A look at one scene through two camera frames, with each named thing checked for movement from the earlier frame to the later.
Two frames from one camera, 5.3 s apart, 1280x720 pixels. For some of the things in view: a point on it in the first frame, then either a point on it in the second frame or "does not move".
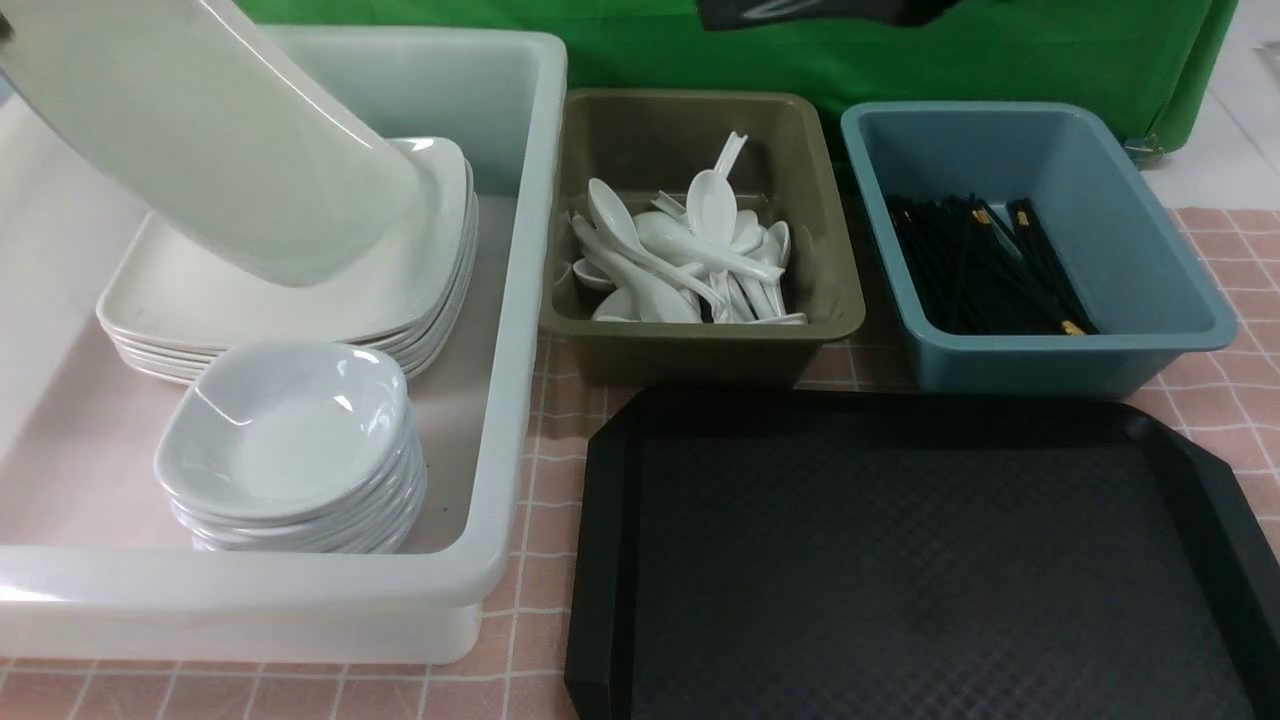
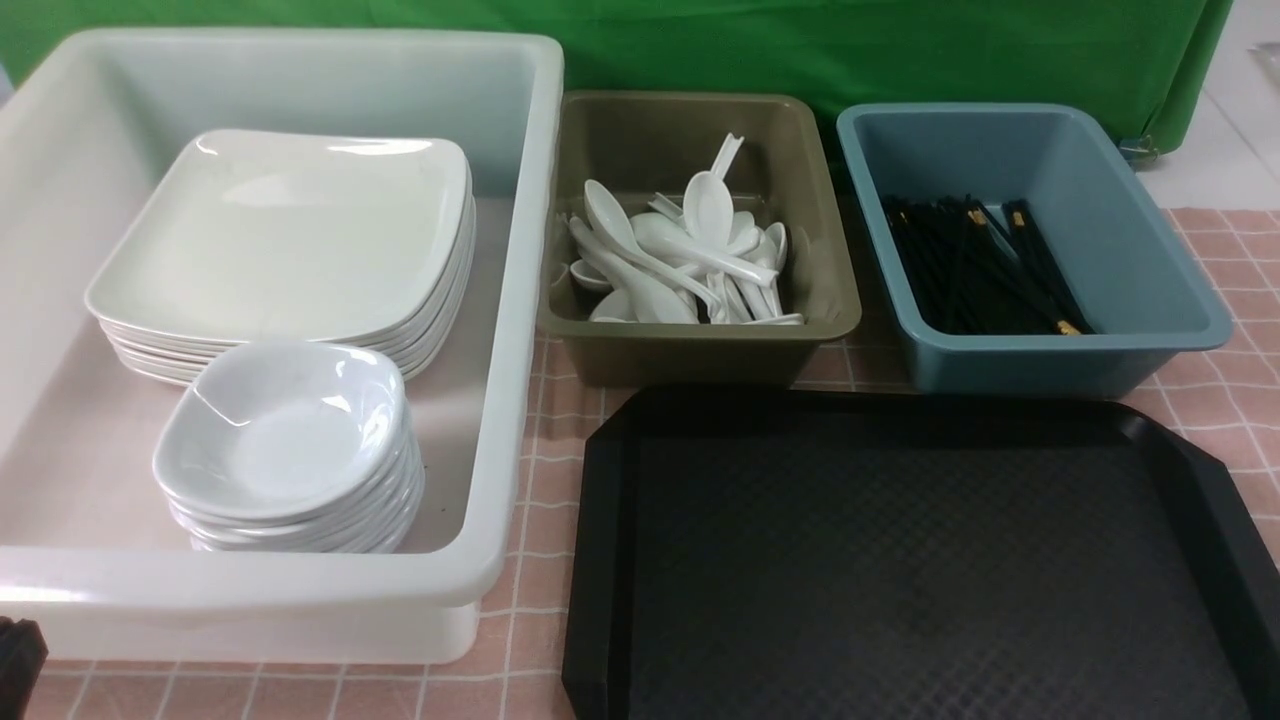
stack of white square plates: (169, 305) does not move
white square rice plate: (186, 106) to (288, 235)
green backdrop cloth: (1163, 63) does not move
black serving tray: (918, 554) does not move
